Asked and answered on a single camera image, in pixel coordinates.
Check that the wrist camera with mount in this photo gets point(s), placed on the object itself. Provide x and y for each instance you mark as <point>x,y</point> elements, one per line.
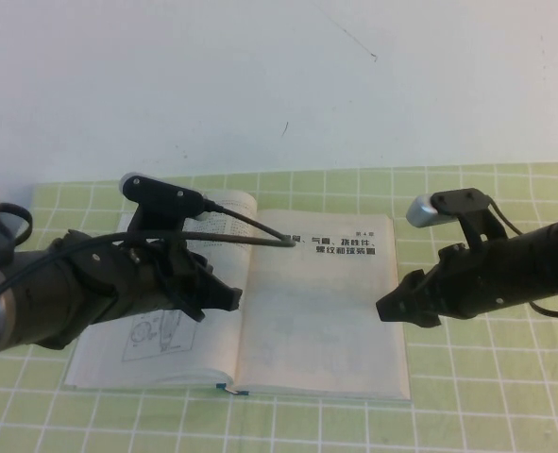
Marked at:
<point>458,198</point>
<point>160,193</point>

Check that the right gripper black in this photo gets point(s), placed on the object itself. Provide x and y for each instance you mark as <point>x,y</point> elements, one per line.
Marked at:
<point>477,278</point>

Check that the technical book with diagrams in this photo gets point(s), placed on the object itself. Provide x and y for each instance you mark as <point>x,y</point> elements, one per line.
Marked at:
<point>316,330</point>

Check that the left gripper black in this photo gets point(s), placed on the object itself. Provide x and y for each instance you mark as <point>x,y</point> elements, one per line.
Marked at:
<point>146,278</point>

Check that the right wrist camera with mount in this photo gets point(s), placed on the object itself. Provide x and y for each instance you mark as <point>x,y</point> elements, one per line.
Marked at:
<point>458,198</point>

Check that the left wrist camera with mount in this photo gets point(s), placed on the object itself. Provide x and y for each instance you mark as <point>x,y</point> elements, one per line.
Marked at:
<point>160,193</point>

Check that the green white checked tablecloth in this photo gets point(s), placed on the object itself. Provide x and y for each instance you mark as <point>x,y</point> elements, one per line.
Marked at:
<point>495,377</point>

